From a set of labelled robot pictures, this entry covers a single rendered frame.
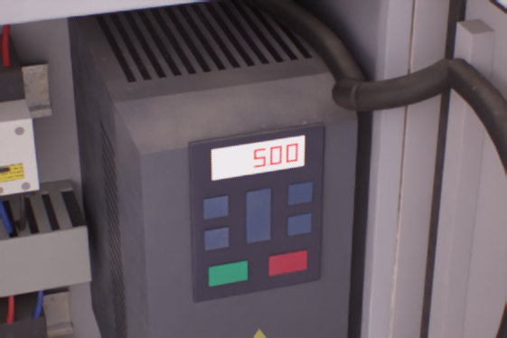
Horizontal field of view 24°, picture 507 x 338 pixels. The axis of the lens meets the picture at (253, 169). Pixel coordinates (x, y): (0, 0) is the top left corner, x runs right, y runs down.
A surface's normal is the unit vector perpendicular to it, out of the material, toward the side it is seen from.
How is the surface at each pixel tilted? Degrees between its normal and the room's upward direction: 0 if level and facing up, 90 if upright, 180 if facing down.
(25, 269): 90
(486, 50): 90
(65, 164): 90
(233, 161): 90
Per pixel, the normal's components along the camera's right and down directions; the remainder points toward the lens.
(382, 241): 0.30, 0.48
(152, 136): 0.13, -0.58
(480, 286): -0.95, 0.16
